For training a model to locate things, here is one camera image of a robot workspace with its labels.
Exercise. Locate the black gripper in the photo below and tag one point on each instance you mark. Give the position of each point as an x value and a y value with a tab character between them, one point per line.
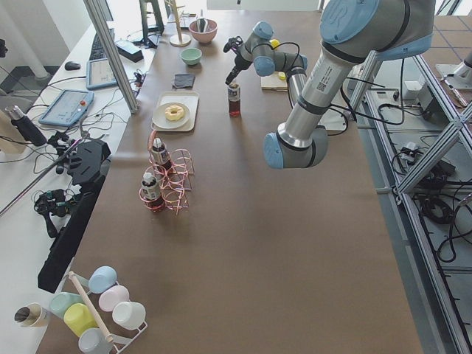
238	63

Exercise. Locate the tea bottle dark liquid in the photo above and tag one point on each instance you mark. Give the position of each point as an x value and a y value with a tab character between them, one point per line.
234	99

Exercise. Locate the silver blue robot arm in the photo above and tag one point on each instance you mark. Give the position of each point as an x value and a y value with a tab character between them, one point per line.
350	30

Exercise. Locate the beige rabbit tray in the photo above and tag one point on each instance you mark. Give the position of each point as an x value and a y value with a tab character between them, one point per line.
187	99

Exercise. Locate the tea bottle in rack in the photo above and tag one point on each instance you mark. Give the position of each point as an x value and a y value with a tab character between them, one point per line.
151	193
160	154

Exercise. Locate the bamboo cutting board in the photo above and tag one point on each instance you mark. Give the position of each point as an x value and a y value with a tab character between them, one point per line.
272	82

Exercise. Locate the pink bowl with ice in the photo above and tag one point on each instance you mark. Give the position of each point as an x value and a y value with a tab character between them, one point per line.
204	37

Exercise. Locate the mint green bowl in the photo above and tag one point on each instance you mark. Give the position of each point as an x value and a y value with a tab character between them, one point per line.
191	56

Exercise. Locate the grey folded cloth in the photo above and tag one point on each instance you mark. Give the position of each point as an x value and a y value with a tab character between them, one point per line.
183	81

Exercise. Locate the steel ice scoop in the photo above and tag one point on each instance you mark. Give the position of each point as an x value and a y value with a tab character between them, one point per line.
202	23

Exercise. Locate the wooden cup tree stand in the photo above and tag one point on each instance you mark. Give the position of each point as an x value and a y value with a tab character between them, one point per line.
180	39

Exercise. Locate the glazed donut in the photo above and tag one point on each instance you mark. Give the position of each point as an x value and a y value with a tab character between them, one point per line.
174	112

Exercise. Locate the white round plate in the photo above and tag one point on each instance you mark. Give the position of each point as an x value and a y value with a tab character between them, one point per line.
159	120

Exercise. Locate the black keyboard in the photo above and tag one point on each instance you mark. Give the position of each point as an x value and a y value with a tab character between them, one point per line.
97	49

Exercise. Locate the black computer mouse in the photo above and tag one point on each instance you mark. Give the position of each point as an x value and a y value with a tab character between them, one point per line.
72	66

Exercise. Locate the blue teach pendant tablet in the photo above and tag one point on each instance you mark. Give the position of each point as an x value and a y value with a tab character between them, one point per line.
68	108

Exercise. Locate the dark water bottle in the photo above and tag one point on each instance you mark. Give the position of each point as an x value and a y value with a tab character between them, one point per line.
26	127

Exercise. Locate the pastel blue cup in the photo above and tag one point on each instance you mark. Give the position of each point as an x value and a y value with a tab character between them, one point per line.
102	279

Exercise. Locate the pastel pink cup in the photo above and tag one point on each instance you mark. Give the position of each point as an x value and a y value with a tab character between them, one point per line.
110	298

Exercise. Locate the white cup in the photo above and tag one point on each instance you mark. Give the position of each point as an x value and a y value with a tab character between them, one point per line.
129	315

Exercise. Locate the mint cup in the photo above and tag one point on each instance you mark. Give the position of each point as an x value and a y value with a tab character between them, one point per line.
62	301

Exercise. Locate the yellow cup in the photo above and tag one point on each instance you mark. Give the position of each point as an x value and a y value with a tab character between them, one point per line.
78	319

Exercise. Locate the grey blue cup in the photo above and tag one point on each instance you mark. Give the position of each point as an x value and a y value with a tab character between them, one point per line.
92	341

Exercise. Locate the copper wire bottle rack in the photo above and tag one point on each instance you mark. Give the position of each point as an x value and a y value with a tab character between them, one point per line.
175	182

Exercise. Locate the aluminium frame post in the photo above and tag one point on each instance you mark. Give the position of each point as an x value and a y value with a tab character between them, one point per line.
97	17

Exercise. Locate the white wire cup rack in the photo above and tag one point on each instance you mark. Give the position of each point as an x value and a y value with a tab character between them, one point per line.
120	338

